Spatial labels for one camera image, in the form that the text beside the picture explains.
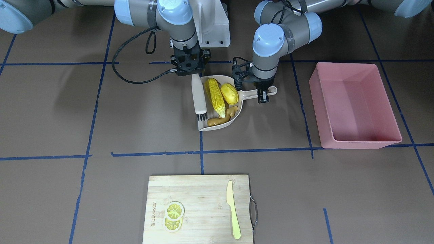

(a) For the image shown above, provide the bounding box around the pink plastic bin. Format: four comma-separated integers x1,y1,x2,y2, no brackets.
309,62,402,149

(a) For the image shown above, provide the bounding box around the beige plastic dustpan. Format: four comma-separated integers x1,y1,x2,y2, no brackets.
197,75,258,131

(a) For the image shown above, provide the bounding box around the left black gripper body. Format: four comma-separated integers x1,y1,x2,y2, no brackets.
232,57,275,90

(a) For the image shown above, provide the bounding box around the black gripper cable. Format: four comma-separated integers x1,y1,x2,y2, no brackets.
112,25,178,84

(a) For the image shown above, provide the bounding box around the beige hand brush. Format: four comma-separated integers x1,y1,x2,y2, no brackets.
191,74,208,121

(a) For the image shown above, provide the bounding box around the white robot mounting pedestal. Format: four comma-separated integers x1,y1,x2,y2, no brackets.
189,0,231,48

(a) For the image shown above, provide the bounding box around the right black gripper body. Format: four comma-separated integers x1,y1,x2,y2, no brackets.
171,46,211,76

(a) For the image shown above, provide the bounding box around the yellow toy potato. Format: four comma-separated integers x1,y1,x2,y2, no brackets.
220,83,239,105

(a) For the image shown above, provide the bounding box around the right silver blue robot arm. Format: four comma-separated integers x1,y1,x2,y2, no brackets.
1,0,211,77

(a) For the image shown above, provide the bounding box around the tan toy ginger root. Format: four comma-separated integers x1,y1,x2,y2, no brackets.
207,106,238,127

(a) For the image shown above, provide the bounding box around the yellow plastic knife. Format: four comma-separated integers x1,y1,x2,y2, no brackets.
226,180,241,240

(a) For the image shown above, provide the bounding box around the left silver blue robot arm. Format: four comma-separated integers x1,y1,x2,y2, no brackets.
232,0,433,103

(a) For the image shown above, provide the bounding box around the lemon slice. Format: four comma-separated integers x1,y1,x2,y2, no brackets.
164,217,183,233
165,201,185,221

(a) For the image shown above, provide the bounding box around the yellow toy corn cob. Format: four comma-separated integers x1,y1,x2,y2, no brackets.
204,78,226,118

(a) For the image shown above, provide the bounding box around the wooden cutting board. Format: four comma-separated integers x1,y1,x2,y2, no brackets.
142,175,255,244

